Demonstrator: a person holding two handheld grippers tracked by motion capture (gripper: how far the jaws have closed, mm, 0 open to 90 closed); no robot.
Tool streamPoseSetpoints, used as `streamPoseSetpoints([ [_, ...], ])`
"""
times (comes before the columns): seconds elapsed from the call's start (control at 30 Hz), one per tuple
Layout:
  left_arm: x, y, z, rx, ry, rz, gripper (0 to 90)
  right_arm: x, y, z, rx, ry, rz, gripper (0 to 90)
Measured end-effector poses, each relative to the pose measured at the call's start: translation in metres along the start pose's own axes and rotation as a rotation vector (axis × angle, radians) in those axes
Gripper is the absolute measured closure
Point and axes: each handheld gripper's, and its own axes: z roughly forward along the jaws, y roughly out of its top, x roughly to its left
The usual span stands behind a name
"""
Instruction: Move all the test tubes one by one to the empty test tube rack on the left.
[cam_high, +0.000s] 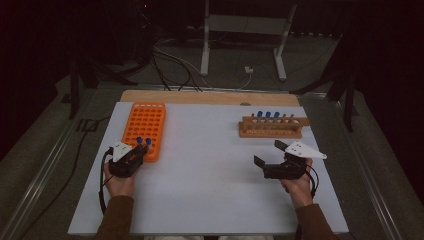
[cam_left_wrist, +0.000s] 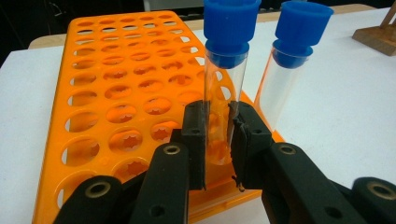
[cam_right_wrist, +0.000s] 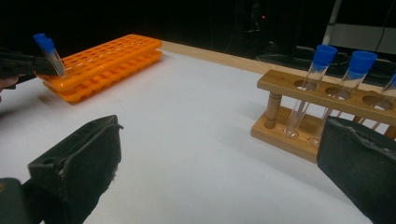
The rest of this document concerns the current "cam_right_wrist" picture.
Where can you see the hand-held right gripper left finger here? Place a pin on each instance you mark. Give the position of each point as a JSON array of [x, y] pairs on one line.
[[81, 174]]

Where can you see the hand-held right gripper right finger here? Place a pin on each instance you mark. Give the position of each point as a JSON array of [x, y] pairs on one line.
[[361, 168]]

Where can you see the blue-capped clear test tube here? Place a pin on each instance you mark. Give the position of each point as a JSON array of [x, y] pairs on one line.
[[393, 85], [46, 45], [38, 37], [324, 56], [361, 62]]

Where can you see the orange plastic tube rack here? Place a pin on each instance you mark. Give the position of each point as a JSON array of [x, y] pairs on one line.
[[81, 93]]

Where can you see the wooden test tube rack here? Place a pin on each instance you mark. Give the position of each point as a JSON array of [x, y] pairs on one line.
[[280, 82]]

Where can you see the white table sheet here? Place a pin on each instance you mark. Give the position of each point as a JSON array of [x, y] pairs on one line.
[[186, 140]]

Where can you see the background table with white legs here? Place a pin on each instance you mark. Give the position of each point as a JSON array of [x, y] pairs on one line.
[[358, 37]]

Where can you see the dark stand with red light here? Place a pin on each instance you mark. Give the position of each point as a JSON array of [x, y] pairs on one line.
[[263, 17]]

